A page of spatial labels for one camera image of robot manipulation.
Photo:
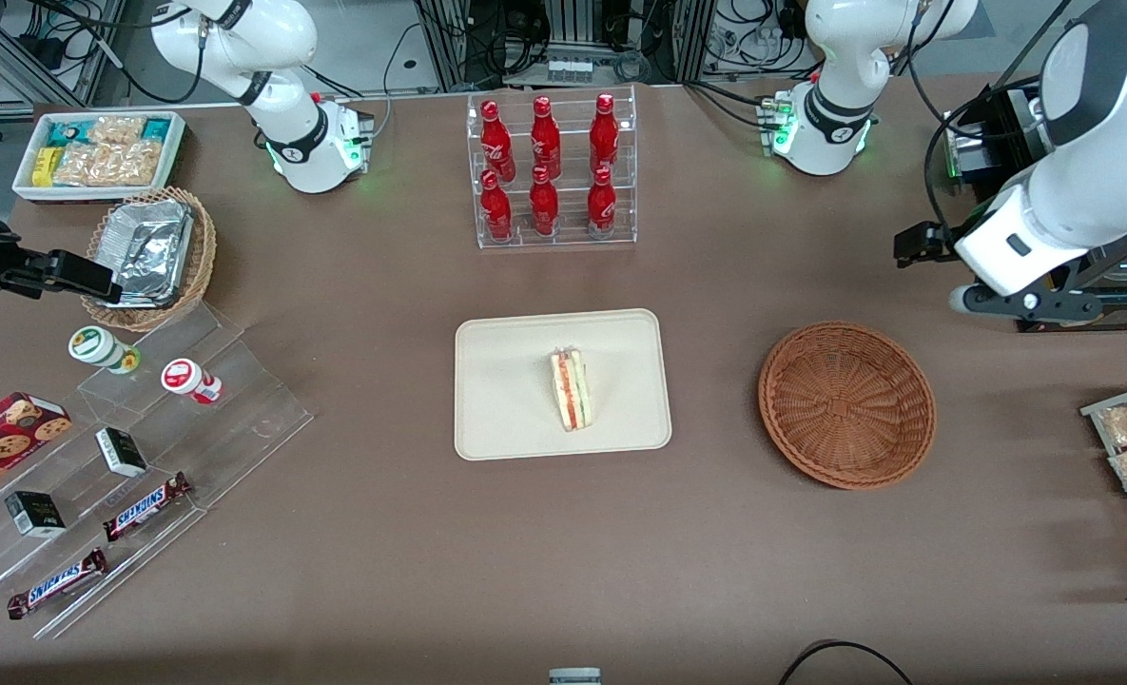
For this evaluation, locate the clear rice cracker pack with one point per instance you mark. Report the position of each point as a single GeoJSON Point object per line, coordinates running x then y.
{"type": "Point", "coordinates": [116, 129]}
{"type": "Point", "coordinates": [83, 165]}
{"type": "Point", "coordinates": [135, 162]}

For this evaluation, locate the white power strip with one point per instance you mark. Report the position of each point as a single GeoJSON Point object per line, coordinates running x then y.
{"type": "Point", "coordinates": [570, 69]}

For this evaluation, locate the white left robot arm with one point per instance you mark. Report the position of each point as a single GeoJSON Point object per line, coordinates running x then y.
{"type": "Point", "coordinates": [1115, 143]}

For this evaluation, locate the red cookie box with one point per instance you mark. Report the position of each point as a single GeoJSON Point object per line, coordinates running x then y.
{"type": "Point", "coordinates": [2, 442]}

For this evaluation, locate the black food warmer machine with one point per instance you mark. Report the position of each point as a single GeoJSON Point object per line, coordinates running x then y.
{"type": "Point", "coordinates": [1000, 124]}

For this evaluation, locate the white plastic snack bin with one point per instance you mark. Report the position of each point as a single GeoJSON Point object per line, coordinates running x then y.
{"type": "Point", "coordinates": [175, 157]}

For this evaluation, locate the yellow snack pack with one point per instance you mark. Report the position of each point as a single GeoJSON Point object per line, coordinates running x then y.
{"type": "Point", "coordinates": [46, 166]}

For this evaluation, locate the teal snack pack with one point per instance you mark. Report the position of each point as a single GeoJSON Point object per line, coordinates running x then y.
{"type": "Point", "coordinates": [157, 129]}
{"type": "Point", "coordinates": [67, 133]}

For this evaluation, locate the small grey box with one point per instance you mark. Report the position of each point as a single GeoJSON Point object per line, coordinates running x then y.
{"type": "Point", "coordinates": [574, 676]}

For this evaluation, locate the beige rectangular tray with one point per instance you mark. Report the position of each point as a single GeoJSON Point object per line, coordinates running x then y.
{"type": "Point", "coordinates": [506, 385]}

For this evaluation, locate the clear acrylic stepped stand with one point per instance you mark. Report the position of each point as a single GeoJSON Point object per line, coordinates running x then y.
{"type": "Point", "coordinates": [240, 419]}

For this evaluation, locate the red cola bottle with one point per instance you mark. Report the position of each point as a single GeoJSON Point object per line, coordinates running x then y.
{"type": "Point", "coordinates": [602, 207]}
{"type": "Point", "coordinates": [604, 138]}
{"type": "Point", "coordinates": [496, 211]}
{"type": "Point", "coordinates": [544, 207]}
{"type": "Point", "coordinates": [496, 143]}
{"type": "Point", "coordinates": [545, 143]}

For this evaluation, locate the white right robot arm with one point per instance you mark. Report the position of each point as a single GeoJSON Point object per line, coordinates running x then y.
{"type": "Point", "coordinates": [287, 133]}

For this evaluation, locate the triangular sandwich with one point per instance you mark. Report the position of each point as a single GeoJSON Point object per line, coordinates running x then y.
{"type": "Point", "coordinates": [571, 390]}

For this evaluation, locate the green cap yogurt bottle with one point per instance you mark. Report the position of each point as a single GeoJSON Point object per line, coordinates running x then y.
{"type": "Point", "coordinates": [92, 344]}

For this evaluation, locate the tan wicker basket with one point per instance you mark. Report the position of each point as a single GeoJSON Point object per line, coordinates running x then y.
{"type": "Point", "coordinates": [204, 252]}

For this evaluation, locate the red cap yogurt bottle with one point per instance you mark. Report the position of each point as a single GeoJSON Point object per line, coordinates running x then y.
{"type": "Point", "coordinates": [183, 377]}

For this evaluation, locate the silver foil container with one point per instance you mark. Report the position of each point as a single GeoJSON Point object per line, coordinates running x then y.
{"type": "Point", "coordinates": [149, 247]}

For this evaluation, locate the Snickers chocolate bar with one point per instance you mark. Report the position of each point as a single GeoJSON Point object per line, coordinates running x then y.
{"type": "Point", "coordinates": [57, 583]}
{"type": "Point", "coordinates": [145, 507]}

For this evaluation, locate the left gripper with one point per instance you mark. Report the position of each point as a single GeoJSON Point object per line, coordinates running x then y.
{"type": "Point", "coordinates": [922, 241]}

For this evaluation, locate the clear acrylic bottle rack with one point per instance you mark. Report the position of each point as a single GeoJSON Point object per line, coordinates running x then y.
{"type": "Point", "coordinates": [573, 243]}

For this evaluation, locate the brown round wicker basket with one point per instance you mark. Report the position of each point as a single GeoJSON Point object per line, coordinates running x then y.
{"type": "Point", "coordinates": [848, 404]}

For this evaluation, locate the small black box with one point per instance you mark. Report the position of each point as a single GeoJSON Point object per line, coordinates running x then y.
{"type": "Point", "coordinates": [122, 452]}
{"type": "Point", "coordinates": [35, 515]}

